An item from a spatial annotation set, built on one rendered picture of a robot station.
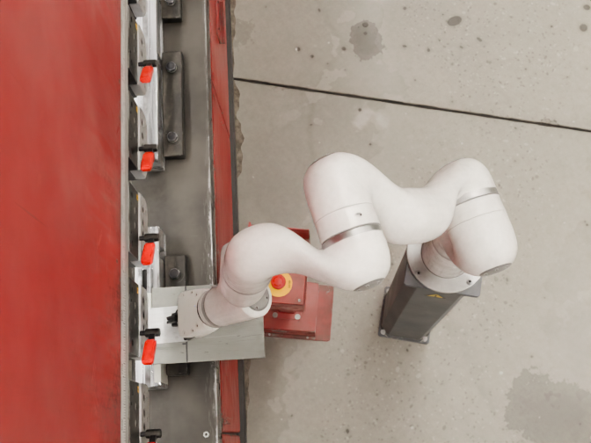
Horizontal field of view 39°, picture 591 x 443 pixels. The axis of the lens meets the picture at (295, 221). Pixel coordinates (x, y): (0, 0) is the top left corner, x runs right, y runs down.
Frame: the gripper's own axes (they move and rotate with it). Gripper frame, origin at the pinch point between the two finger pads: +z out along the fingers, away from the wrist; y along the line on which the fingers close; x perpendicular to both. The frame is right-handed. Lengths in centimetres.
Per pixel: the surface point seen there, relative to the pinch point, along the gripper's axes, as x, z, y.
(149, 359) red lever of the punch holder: -16.8, -18.3, 11.2
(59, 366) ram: -49, -51, 16
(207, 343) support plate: 9.0, 1.1, 5.0
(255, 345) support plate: 17.5, -6.0, 6.3
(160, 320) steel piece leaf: 0.4, 8.0, -1.0
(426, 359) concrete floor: 122, 37, 3
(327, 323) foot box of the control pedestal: 95, 58, -12
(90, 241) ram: -39, -39, -5
